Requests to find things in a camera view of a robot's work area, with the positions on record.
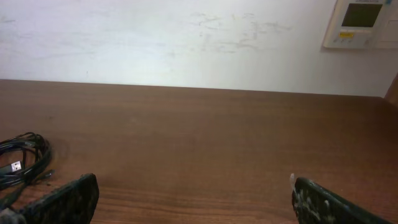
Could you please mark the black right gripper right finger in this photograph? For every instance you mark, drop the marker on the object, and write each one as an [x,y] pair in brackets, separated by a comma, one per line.
[314,204]

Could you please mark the white wall thermostat panel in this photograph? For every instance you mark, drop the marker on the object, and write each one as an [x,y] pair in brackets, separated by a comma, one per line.
[362,24]

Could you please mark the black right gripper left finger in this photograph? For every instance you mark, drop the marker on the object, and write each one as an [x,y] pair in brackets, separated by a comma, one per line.
[72,203]

